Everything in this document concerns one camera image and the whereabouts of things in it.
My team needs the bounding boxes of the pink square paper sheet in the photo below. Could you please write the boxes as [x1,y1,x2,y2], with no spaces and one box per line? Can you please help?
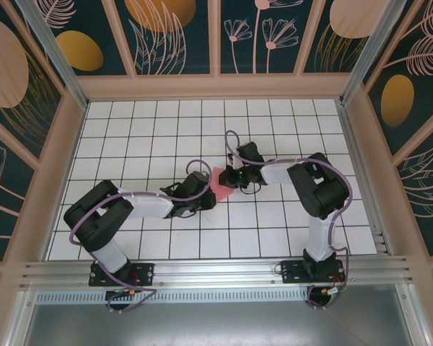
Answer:
[208,166,236,201]

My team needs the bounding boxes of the grey sheet metal panel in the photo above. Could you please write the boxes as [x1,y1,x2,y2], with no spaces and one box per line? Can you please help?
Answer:
[19,283,432,346]

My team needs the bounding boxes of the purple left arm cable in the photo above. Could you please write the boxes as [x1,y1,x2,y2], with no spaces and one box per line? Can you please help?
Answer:
[69,159,213,314]

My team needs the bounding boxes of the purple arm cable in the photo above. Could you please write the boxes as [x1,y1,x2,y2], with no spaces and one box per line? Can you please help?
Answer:
[224,129,354,311]
[69,159,213,314]

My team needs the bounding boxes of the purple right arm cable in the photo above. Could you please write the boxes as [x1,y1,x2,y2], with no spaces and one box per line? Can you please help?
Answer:
[224,129,354,311]

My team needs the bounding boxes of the long aluminium mounting rail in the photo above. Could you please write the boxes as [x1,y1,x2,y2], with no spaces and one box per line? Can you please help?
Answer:
[19,254,418,290]

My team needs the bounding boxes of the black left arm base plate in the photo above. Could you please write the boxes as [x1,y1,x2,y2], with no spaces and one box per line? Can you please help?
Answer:
[89,262,155,288]

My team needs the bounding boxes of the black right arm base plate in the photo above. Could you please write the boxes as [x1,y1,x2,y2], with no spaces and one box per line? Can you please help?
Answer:
[280,259,346,285]

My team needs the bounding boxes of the slotted grey cable duct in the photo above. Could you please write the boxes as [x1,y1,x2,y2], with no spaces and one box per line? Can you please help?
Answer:
[35,290,310,304]

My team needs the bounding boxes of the aluminium side rail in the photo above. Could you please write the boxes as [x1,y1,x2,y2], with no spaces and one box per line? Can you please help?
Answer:
[337,99,396,257]

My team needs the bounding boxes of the yellow cable connector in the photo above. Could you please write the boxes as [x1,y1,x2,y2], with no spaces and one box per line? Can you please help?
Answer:
[106,287,142,298]
[319,285,348,297]

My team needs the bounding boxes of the aluminium corner post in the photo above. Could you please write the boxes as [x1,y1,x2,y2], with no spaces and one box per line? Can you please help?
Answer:
[15,0,92,109]
[340,0,418,106]

